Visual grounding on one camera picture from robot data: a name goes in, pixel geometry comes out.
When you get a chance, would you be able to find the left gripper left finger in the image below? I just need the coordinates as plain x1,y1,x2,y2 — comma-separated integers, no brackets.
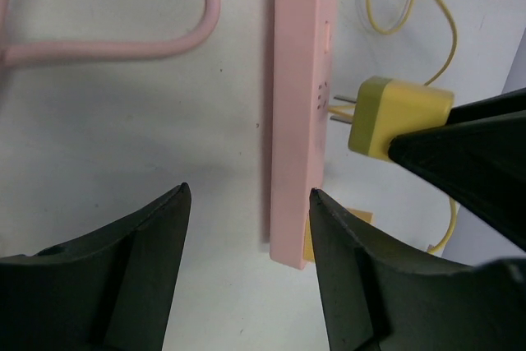
1,184,191,350

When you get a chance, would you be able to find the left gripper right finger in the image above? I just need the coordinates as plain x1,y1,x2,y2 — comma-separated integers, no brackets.
310,189,525,350

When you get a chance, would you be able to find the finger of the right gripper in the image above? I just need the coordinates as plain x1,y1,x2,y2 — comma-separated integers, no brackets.
388,89,525,248

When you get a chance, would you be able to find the yellow plug with cable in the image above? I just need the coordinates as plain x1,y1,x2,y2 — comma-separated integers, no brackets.
302,206,376,262

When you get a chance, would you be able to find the yellow plug adapter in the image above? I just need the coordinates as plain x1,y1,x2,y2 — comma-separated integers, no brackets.
329,76,454,161

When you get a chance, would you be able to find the pink power strip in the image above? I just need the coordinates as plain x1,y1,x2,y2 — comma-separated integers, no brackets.
270,0,338,270

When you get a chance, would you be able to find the pink power cord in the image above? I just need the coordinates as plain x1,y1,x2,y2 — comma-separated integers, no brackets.
0,0,317,69

